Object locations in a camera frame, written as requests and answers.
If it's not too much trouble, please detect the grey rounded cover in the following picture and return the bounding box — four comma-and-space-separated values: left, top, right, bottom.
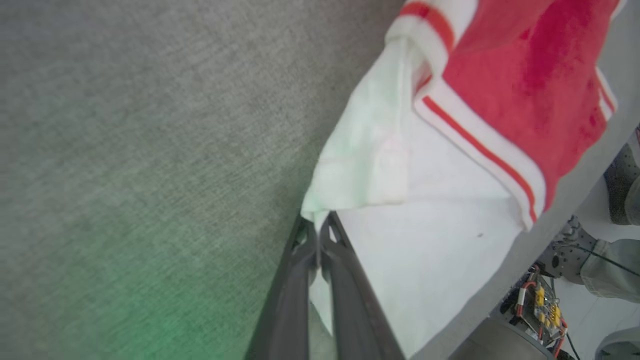
595, 327, 640, 360

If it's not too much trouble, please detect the red and white jersey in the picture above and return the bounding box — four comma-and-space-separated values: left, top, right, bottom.
300, 0, 628, 360

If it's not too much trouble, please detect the grey perforated shoe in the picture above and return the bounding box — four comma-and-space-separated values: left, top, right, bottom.
537, 215, 598, 286
603, 142, 640, 226

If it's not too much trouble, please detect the grey trouser leg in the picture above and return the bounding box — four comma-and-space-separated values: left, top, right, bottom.
580, 239, 640, 303

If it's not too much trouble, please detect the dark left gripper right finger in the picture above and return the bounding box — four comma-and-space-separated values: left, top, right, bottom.
320, 211, 406, 360

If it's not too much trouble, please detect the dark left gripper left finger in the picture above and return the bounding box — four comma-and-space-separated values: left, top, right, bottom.
245, 215, 319, 360

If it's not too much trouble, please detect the electronics board with yellow connectors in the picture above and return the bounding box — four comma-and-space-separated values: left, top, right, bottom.
500, 265, 571, 358

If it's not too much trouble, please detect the thin black floor cable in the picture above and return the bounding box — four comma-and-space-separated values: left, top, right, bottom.
565, 243, 640, 278

